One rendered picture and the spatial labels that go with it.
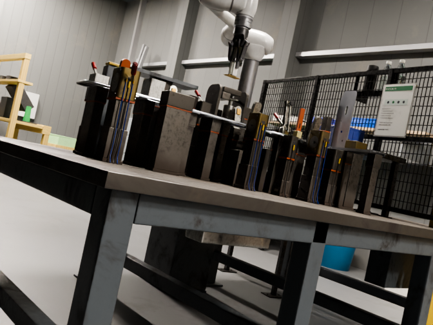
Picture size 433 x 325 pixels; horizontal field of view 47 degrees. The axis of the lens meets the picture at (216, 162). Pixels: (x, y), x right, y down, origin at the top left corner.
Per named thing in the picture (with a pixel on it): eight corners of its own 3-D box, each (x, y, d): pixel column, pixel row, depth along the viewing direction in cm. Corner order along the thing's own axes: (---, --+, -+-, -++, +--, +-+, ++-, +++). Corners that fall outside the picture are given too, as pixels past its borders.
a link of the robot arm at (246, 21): (244, 13, 239) (242, 25, 239) (256, 19, 245) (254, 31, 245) (231, 14, 245) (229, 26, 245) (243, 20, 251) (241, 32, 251)
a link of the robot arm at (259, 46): (216, 147, 323) (249, 153, 325) (218, 151, 307) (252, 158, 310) (240, 27, 308) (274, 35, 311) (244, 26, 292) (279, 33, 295)
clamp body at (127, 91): (103, 162, 181) (124, 65, 181) (92, 159, 193) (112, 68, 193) (125, 167, 185) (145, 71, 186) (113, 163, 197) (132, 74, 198)
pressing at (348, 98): (344, 151, 268) (357, 90, 269) (329, 150, 278) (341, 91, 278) (345, 151, 268) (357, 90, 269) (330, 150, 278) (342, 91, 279)
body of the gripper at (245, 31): (230, 26, 245) (227, 44, 245) (243, 25, 239) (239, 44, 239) (240, 31, 251) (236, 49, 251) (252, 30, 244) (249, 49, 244)
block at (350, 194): (343, 208, 257) (356, 140, 258) (332, 206, 264) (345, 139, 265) (353, 210, 261) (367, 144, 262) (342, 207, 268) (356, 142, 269)
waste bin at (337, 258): (366, 275, 537) (377, 222, 538) (341, 273, 508) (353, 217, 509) (328, 262, 577) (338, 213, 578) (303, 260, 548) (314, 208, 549)
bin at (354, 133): (338, 147, 281) (343, 124, 282) (310, 146, 310) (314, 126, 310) (361, 153, 287) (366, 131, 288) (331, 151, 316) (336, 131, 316)
